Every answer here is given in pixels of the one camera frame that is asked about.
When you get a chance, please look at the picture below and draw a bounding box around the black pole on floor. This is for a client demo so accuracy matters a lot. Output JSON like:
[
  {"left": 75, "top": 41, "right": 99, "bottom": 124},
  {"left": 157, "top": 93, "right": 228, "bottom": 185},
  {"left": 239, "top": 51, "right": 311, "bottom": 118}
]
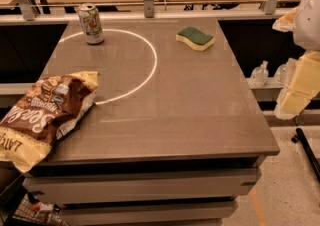
[{"left": 291, "top": 128, "right": 320, "bottom": 182}]

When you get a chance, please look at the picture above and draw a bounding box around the brown chip bag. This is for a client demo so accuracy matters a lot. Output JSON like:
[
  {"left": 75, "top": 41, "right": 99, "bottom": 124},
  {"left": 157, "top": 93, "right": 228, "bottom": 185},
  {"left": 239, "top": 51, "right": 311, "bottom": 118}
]
[{"left": 0, "top": 71, "right": 98, "bottom": 173}]

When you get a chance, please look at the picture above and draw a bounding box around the wire basket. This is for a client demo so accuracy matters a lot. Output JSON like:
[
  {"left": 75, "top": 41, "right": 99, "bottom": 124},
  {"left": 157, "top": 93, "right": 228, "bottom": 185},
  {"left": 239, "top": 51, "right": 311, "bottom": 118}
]
[{"left": 13, "top": 192, "right": 70, "bottom": 226}]

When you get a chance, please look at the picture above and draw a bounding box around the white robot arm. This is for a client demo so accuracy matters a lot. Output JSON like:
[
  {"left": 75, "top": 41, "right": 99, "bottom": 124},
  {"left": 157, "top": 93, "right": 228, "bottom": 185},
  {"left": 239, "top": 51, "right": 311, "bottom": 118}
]
[{"left": 273, "top": 0, "right": 320, "bottom": 120}]

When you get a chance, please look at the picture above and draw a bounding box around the green soda can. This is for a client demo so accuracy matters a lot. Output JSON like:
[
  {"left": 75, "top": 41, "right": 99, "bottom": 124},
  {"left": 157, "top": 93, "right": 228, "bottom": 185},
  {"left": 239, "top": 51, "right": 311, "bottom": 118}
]
[{"left": 78, "top": 3, "right": 104, "bottom": 45}]

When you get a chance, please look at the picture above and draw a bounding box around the green and yellow sponge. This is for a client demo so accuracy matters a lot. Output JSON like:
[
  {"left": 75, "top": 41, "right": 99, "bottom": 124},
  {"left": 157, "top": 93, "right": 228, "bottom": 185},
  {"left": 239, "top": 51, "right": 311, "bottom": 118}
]
[{"left": 176, "top": 27, "right": 214, "bottom": 51}]

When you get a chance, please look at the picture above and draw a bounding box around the grey drawer cabinet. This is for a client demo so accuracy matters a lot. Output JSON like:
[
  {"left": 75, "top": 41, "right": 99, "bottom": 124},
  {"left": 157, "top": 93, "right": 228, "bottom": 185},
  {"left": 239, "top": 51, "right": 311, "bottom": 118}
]
[{"left": 24, "top": 158, "right": 261, "bottom": 226}]

